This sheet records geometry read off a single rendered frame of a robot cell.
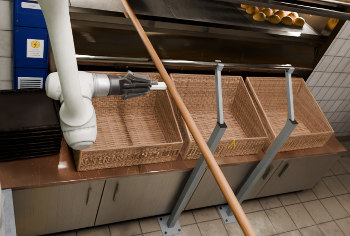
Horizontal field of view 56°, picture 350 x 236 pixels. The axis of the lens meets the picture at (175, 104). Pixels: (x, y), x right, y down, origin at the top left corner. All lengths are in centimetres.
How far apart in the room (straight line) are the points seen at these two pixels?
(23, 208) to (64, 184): 24
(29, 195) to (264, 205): 177
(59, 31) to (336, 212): 274
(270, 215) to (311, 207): 44
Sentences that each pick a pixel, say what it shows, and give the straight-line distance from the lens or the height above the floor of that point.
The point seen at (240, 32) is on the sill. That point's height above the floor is 117.
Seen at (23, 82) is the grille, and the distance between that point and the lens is 190.
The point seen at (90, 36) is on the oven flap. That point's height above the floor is 104.
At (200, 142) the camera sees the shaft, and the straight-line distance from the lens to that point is 113.
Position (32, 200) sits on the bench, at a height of 44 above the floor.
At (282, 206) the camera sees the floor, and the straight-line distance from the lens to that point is 289.
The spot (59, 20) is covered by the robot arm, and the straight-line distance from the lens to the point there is 92.
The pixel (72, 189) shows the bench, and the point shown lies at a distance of 176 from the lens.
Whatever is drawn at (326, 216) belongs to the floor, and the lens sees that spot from 309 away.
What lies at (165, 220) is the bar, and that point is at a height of 1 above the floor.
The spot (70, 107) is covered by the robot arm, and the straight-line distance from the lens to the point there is 102.
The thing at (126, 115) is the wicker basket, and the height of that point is 59.
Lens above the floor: 194
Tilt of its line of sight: 37 degrees down
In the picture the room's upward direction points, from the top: 21 degrees clockwise
